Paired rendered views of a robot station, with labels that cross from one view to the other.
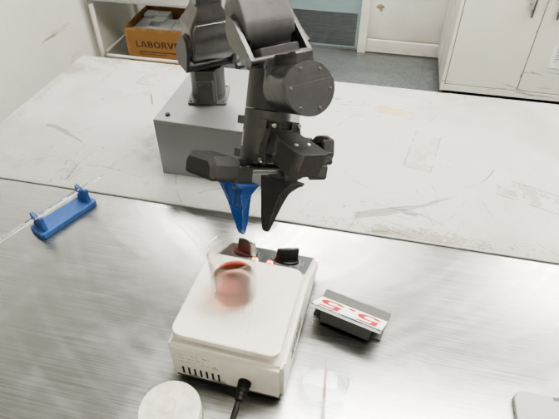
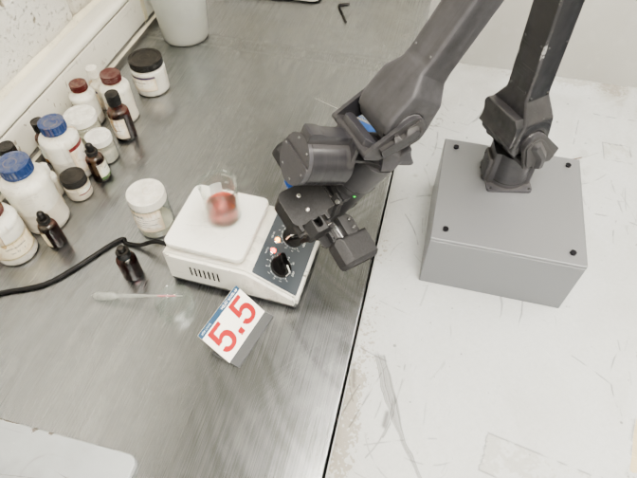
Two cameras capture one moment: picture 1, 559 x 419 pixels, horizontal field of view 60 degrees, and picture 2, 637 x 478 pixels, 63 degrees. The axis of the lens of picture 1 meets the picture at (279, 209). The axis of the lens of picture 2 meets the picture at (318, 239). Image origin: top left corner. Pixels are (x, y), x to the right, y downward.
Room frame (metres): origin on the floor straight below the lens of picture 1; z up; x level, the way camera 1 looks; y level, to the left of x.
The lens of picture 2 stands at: (0.49, -0.44, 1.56)
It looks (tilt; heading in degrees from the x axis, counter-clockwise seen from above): 52 degrees down; 91
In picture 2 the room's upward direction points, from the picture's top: straight up
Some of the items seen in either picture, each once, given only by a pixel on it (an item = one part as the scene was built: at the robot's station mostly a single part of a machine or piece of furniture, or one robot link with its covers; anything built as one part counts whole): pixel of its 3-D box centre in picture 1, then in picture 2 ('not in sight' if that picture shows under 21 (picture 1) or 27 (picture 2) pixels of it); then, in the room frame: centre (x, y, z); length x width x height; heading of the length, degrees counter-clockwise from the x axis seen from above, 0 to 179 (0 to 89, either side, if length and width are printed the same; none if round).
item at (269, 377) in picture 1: (249, 307); (238, 244); (0.36, 0.04, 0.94); 0.22 x 0.13 x 0.08; 165
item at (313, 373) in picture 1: (324, 385); (174, 303); (0.27, -0.05, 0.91); 0.06 x 0.06 x 0.02
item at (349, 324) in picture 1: (351, 309); (236, 325); (0.37, -0.09, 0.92); 0.09 x 0.06 x 0.04; 63
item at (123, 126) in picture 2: not in sight; (118, 115); (0.11, 0.32, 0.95); 0.04 x 0.04 x 0.10
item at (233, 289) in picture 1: (234, 269); (222, 200); (0.34, 0.05, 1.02); 0.06 x 0.05 x 0.08; 143
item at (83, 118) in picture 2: not in sight; (85, 128); (0.04, 0.30, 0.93); 0.06 x 0.06 x 0.07
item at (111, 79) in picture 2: not in sight; (118, 95); (0.09, 0.38, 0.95); 0.06 x 0.06 x 0.10
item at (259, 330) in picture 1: (240, 302); (218, 221); (0.33, 0.04, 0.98); 0.12 x 0.12 x 0.01; 75
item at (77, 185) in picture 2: not in sight; (76, 184); (0.06, 0.17, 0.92); 0.04 x 0.04 x 0.04
